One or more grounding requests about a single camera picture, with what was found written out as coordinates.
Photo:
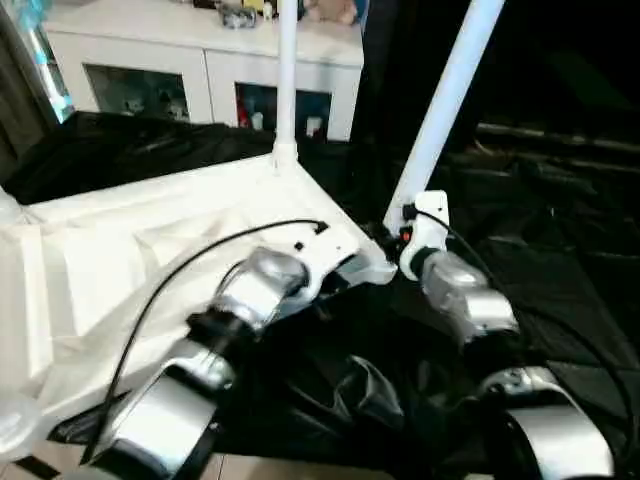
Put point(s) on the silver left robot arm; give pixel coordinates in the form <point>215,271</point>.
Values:
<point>260,285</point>

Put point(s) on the white glass-door cabinet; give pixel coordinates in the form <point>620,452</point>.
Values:
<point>220,80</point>

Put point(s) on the black flat monitor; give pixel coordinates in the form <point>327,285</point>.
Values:
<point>560,134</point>

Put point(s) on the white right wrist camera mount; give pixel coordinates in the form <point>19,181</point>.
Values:
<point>430,210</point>

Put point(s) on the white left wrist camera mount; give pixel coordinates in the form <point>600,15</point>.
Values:
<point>325,245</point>

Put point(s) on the white printed figurine mug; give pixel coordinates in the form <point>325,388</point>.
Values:
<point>174,102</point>
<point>135,105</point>

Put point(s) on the white plastic table top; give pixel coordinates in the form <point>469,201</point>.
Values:
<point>125,250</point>

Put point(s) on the black plastic mat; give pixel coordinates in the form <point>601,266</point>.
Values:
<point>550,225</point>

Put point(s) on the small white jar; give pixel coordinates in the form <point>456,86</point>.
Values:
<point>257,121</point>

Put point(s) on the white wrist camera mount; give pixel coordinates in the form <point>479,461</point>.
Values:
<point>430,210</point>
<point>325,245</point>

